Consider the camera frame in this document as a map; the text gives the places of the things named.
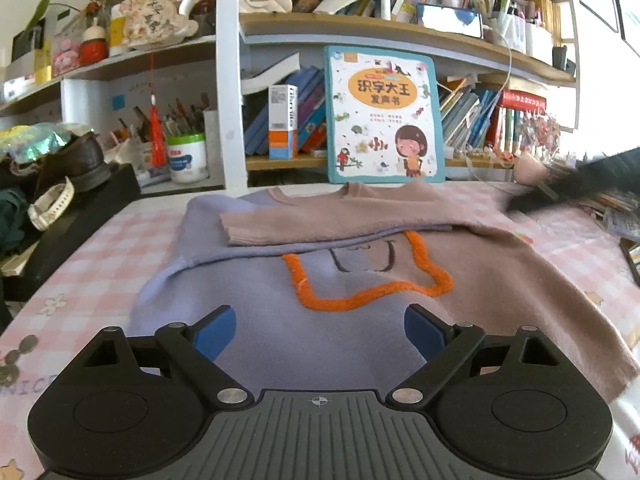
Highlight red tassel ornament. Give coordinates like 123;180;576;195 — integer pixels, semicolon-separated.
149;47;167;167

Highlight white storage box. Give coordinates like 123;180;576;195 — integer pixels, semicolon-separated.
525;22;555;66

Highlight purple and pink sweater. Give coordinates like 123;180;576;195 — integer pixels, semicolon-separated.
129;182;640;403

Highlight white wristwatch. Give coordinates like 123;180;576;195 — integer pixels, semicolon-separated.
27;176;76;232

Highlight stack of picture books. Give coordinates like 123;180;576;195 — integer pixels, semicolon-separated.
575;187;640;241

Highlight children's picture book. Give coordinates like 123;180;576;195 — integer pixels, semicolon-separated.
322;45;447;184

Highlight row of thin books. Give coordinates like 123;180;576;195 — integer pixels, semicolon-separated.
437;77;501;158

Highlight red and white jar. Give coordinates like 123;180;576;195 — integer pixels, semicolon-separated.
80;25;110;67

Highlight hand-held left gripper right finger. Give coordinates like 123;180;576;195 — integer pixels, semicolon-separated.
391;303;561;407

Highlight bundle of pens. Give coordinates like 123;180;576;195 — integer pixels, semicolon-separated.
117;92;208;143

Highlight colourful paper ornaments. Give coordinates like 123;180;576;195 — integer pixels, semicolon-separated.
520;110;563;158

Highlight dark green cloth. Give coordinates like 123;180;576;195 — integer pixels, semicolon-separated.
0;185;36;261

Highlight brown leather shoe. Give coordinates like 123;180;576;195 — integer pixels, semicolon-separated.
35;131;112;196

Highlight white tub pen holder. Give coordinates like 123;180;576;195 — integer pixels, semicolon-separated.
166;132;210;184

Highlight row of blue books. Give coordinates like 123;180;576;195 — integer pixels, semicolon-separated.
244;66;328;157

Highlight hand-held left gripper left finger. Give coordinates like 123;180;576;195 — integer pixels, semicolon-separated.
82;305;251;408

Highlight shiny green foil wrap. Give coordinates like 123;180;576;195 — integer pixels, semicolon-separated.
0;122;83;161

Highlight white charging cable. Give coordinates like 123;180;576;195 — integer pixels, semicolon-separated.
462;25;516;186

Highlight green plant leaf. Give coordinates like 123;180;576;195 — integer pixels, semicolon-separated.
20;0;81;36

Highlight white toothbrush box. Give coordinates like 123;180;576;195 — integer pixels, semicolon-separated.
268;85;299;161

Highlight black box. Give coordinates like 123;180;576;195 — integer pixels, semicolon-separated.
0;162;142;303

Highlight wooden and white bookshelf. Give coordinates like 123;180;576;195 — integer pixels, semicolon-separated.
0;0;581;196

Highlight floral ceramic ornament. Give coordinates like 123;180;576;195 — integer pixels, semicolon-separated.
122;0;198;51

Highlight smartphone with lit screen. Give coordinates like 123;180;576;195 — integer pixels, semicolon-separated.
416;2;485;40

